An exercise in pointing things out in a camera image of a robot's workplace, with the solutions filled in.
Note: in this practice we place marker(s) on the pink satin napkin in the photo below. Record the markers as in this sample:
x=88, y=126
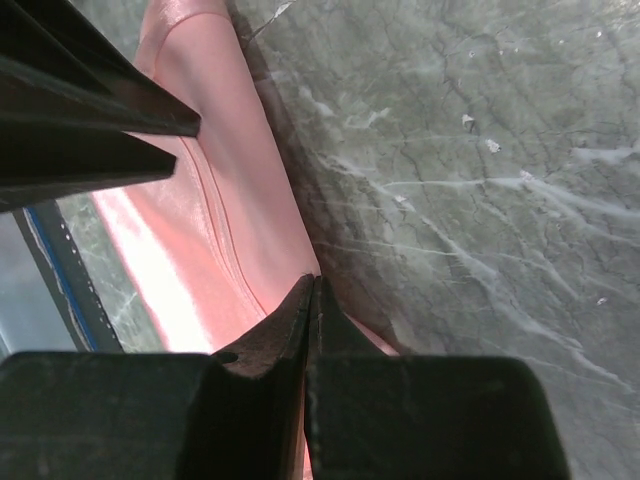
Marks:
x=215, y=248

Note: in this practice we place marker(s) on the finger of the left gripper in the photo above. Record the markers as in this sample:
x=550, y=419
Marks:
x=56, y=66
x=42, y=160

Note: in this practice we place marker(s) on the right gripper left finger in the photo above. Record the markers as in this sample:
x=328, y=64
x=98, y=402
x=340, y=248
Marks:
x=235, y=414

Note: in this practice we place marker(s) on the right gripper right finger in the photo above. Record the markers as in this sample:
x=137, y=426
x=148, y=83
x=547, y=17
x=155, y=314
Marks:
x=370, y=415

